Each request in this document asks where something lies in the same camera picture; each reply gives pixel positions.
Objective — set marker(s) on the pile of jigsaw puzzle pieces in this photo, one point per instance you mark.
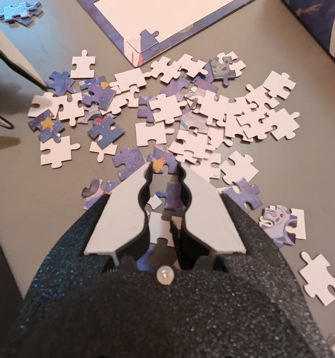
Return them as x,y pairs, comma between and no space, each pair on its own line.
167,107

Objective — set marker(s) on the blue framed puzzle board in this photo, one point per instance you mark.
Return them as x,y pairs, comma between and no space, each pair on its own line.
156,16

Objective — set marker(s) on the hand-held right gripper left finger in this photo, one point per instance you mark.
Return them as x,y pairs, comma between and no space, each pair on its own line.
117,221

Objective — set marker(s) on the grey desk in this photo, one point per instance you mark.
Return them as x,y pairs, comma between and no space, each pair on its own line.
296,167

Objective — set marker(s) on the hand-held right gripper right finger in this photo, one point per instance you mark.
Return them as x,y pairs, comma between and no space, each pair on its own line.
212,221

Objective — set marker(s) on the illustrated puzzle box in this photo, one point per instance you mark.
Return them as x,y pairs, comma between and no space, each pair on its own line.
323,22

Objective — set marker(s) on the blue star puzzle piece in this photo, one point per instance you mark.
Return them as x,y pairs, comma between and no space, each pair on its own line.
167,156

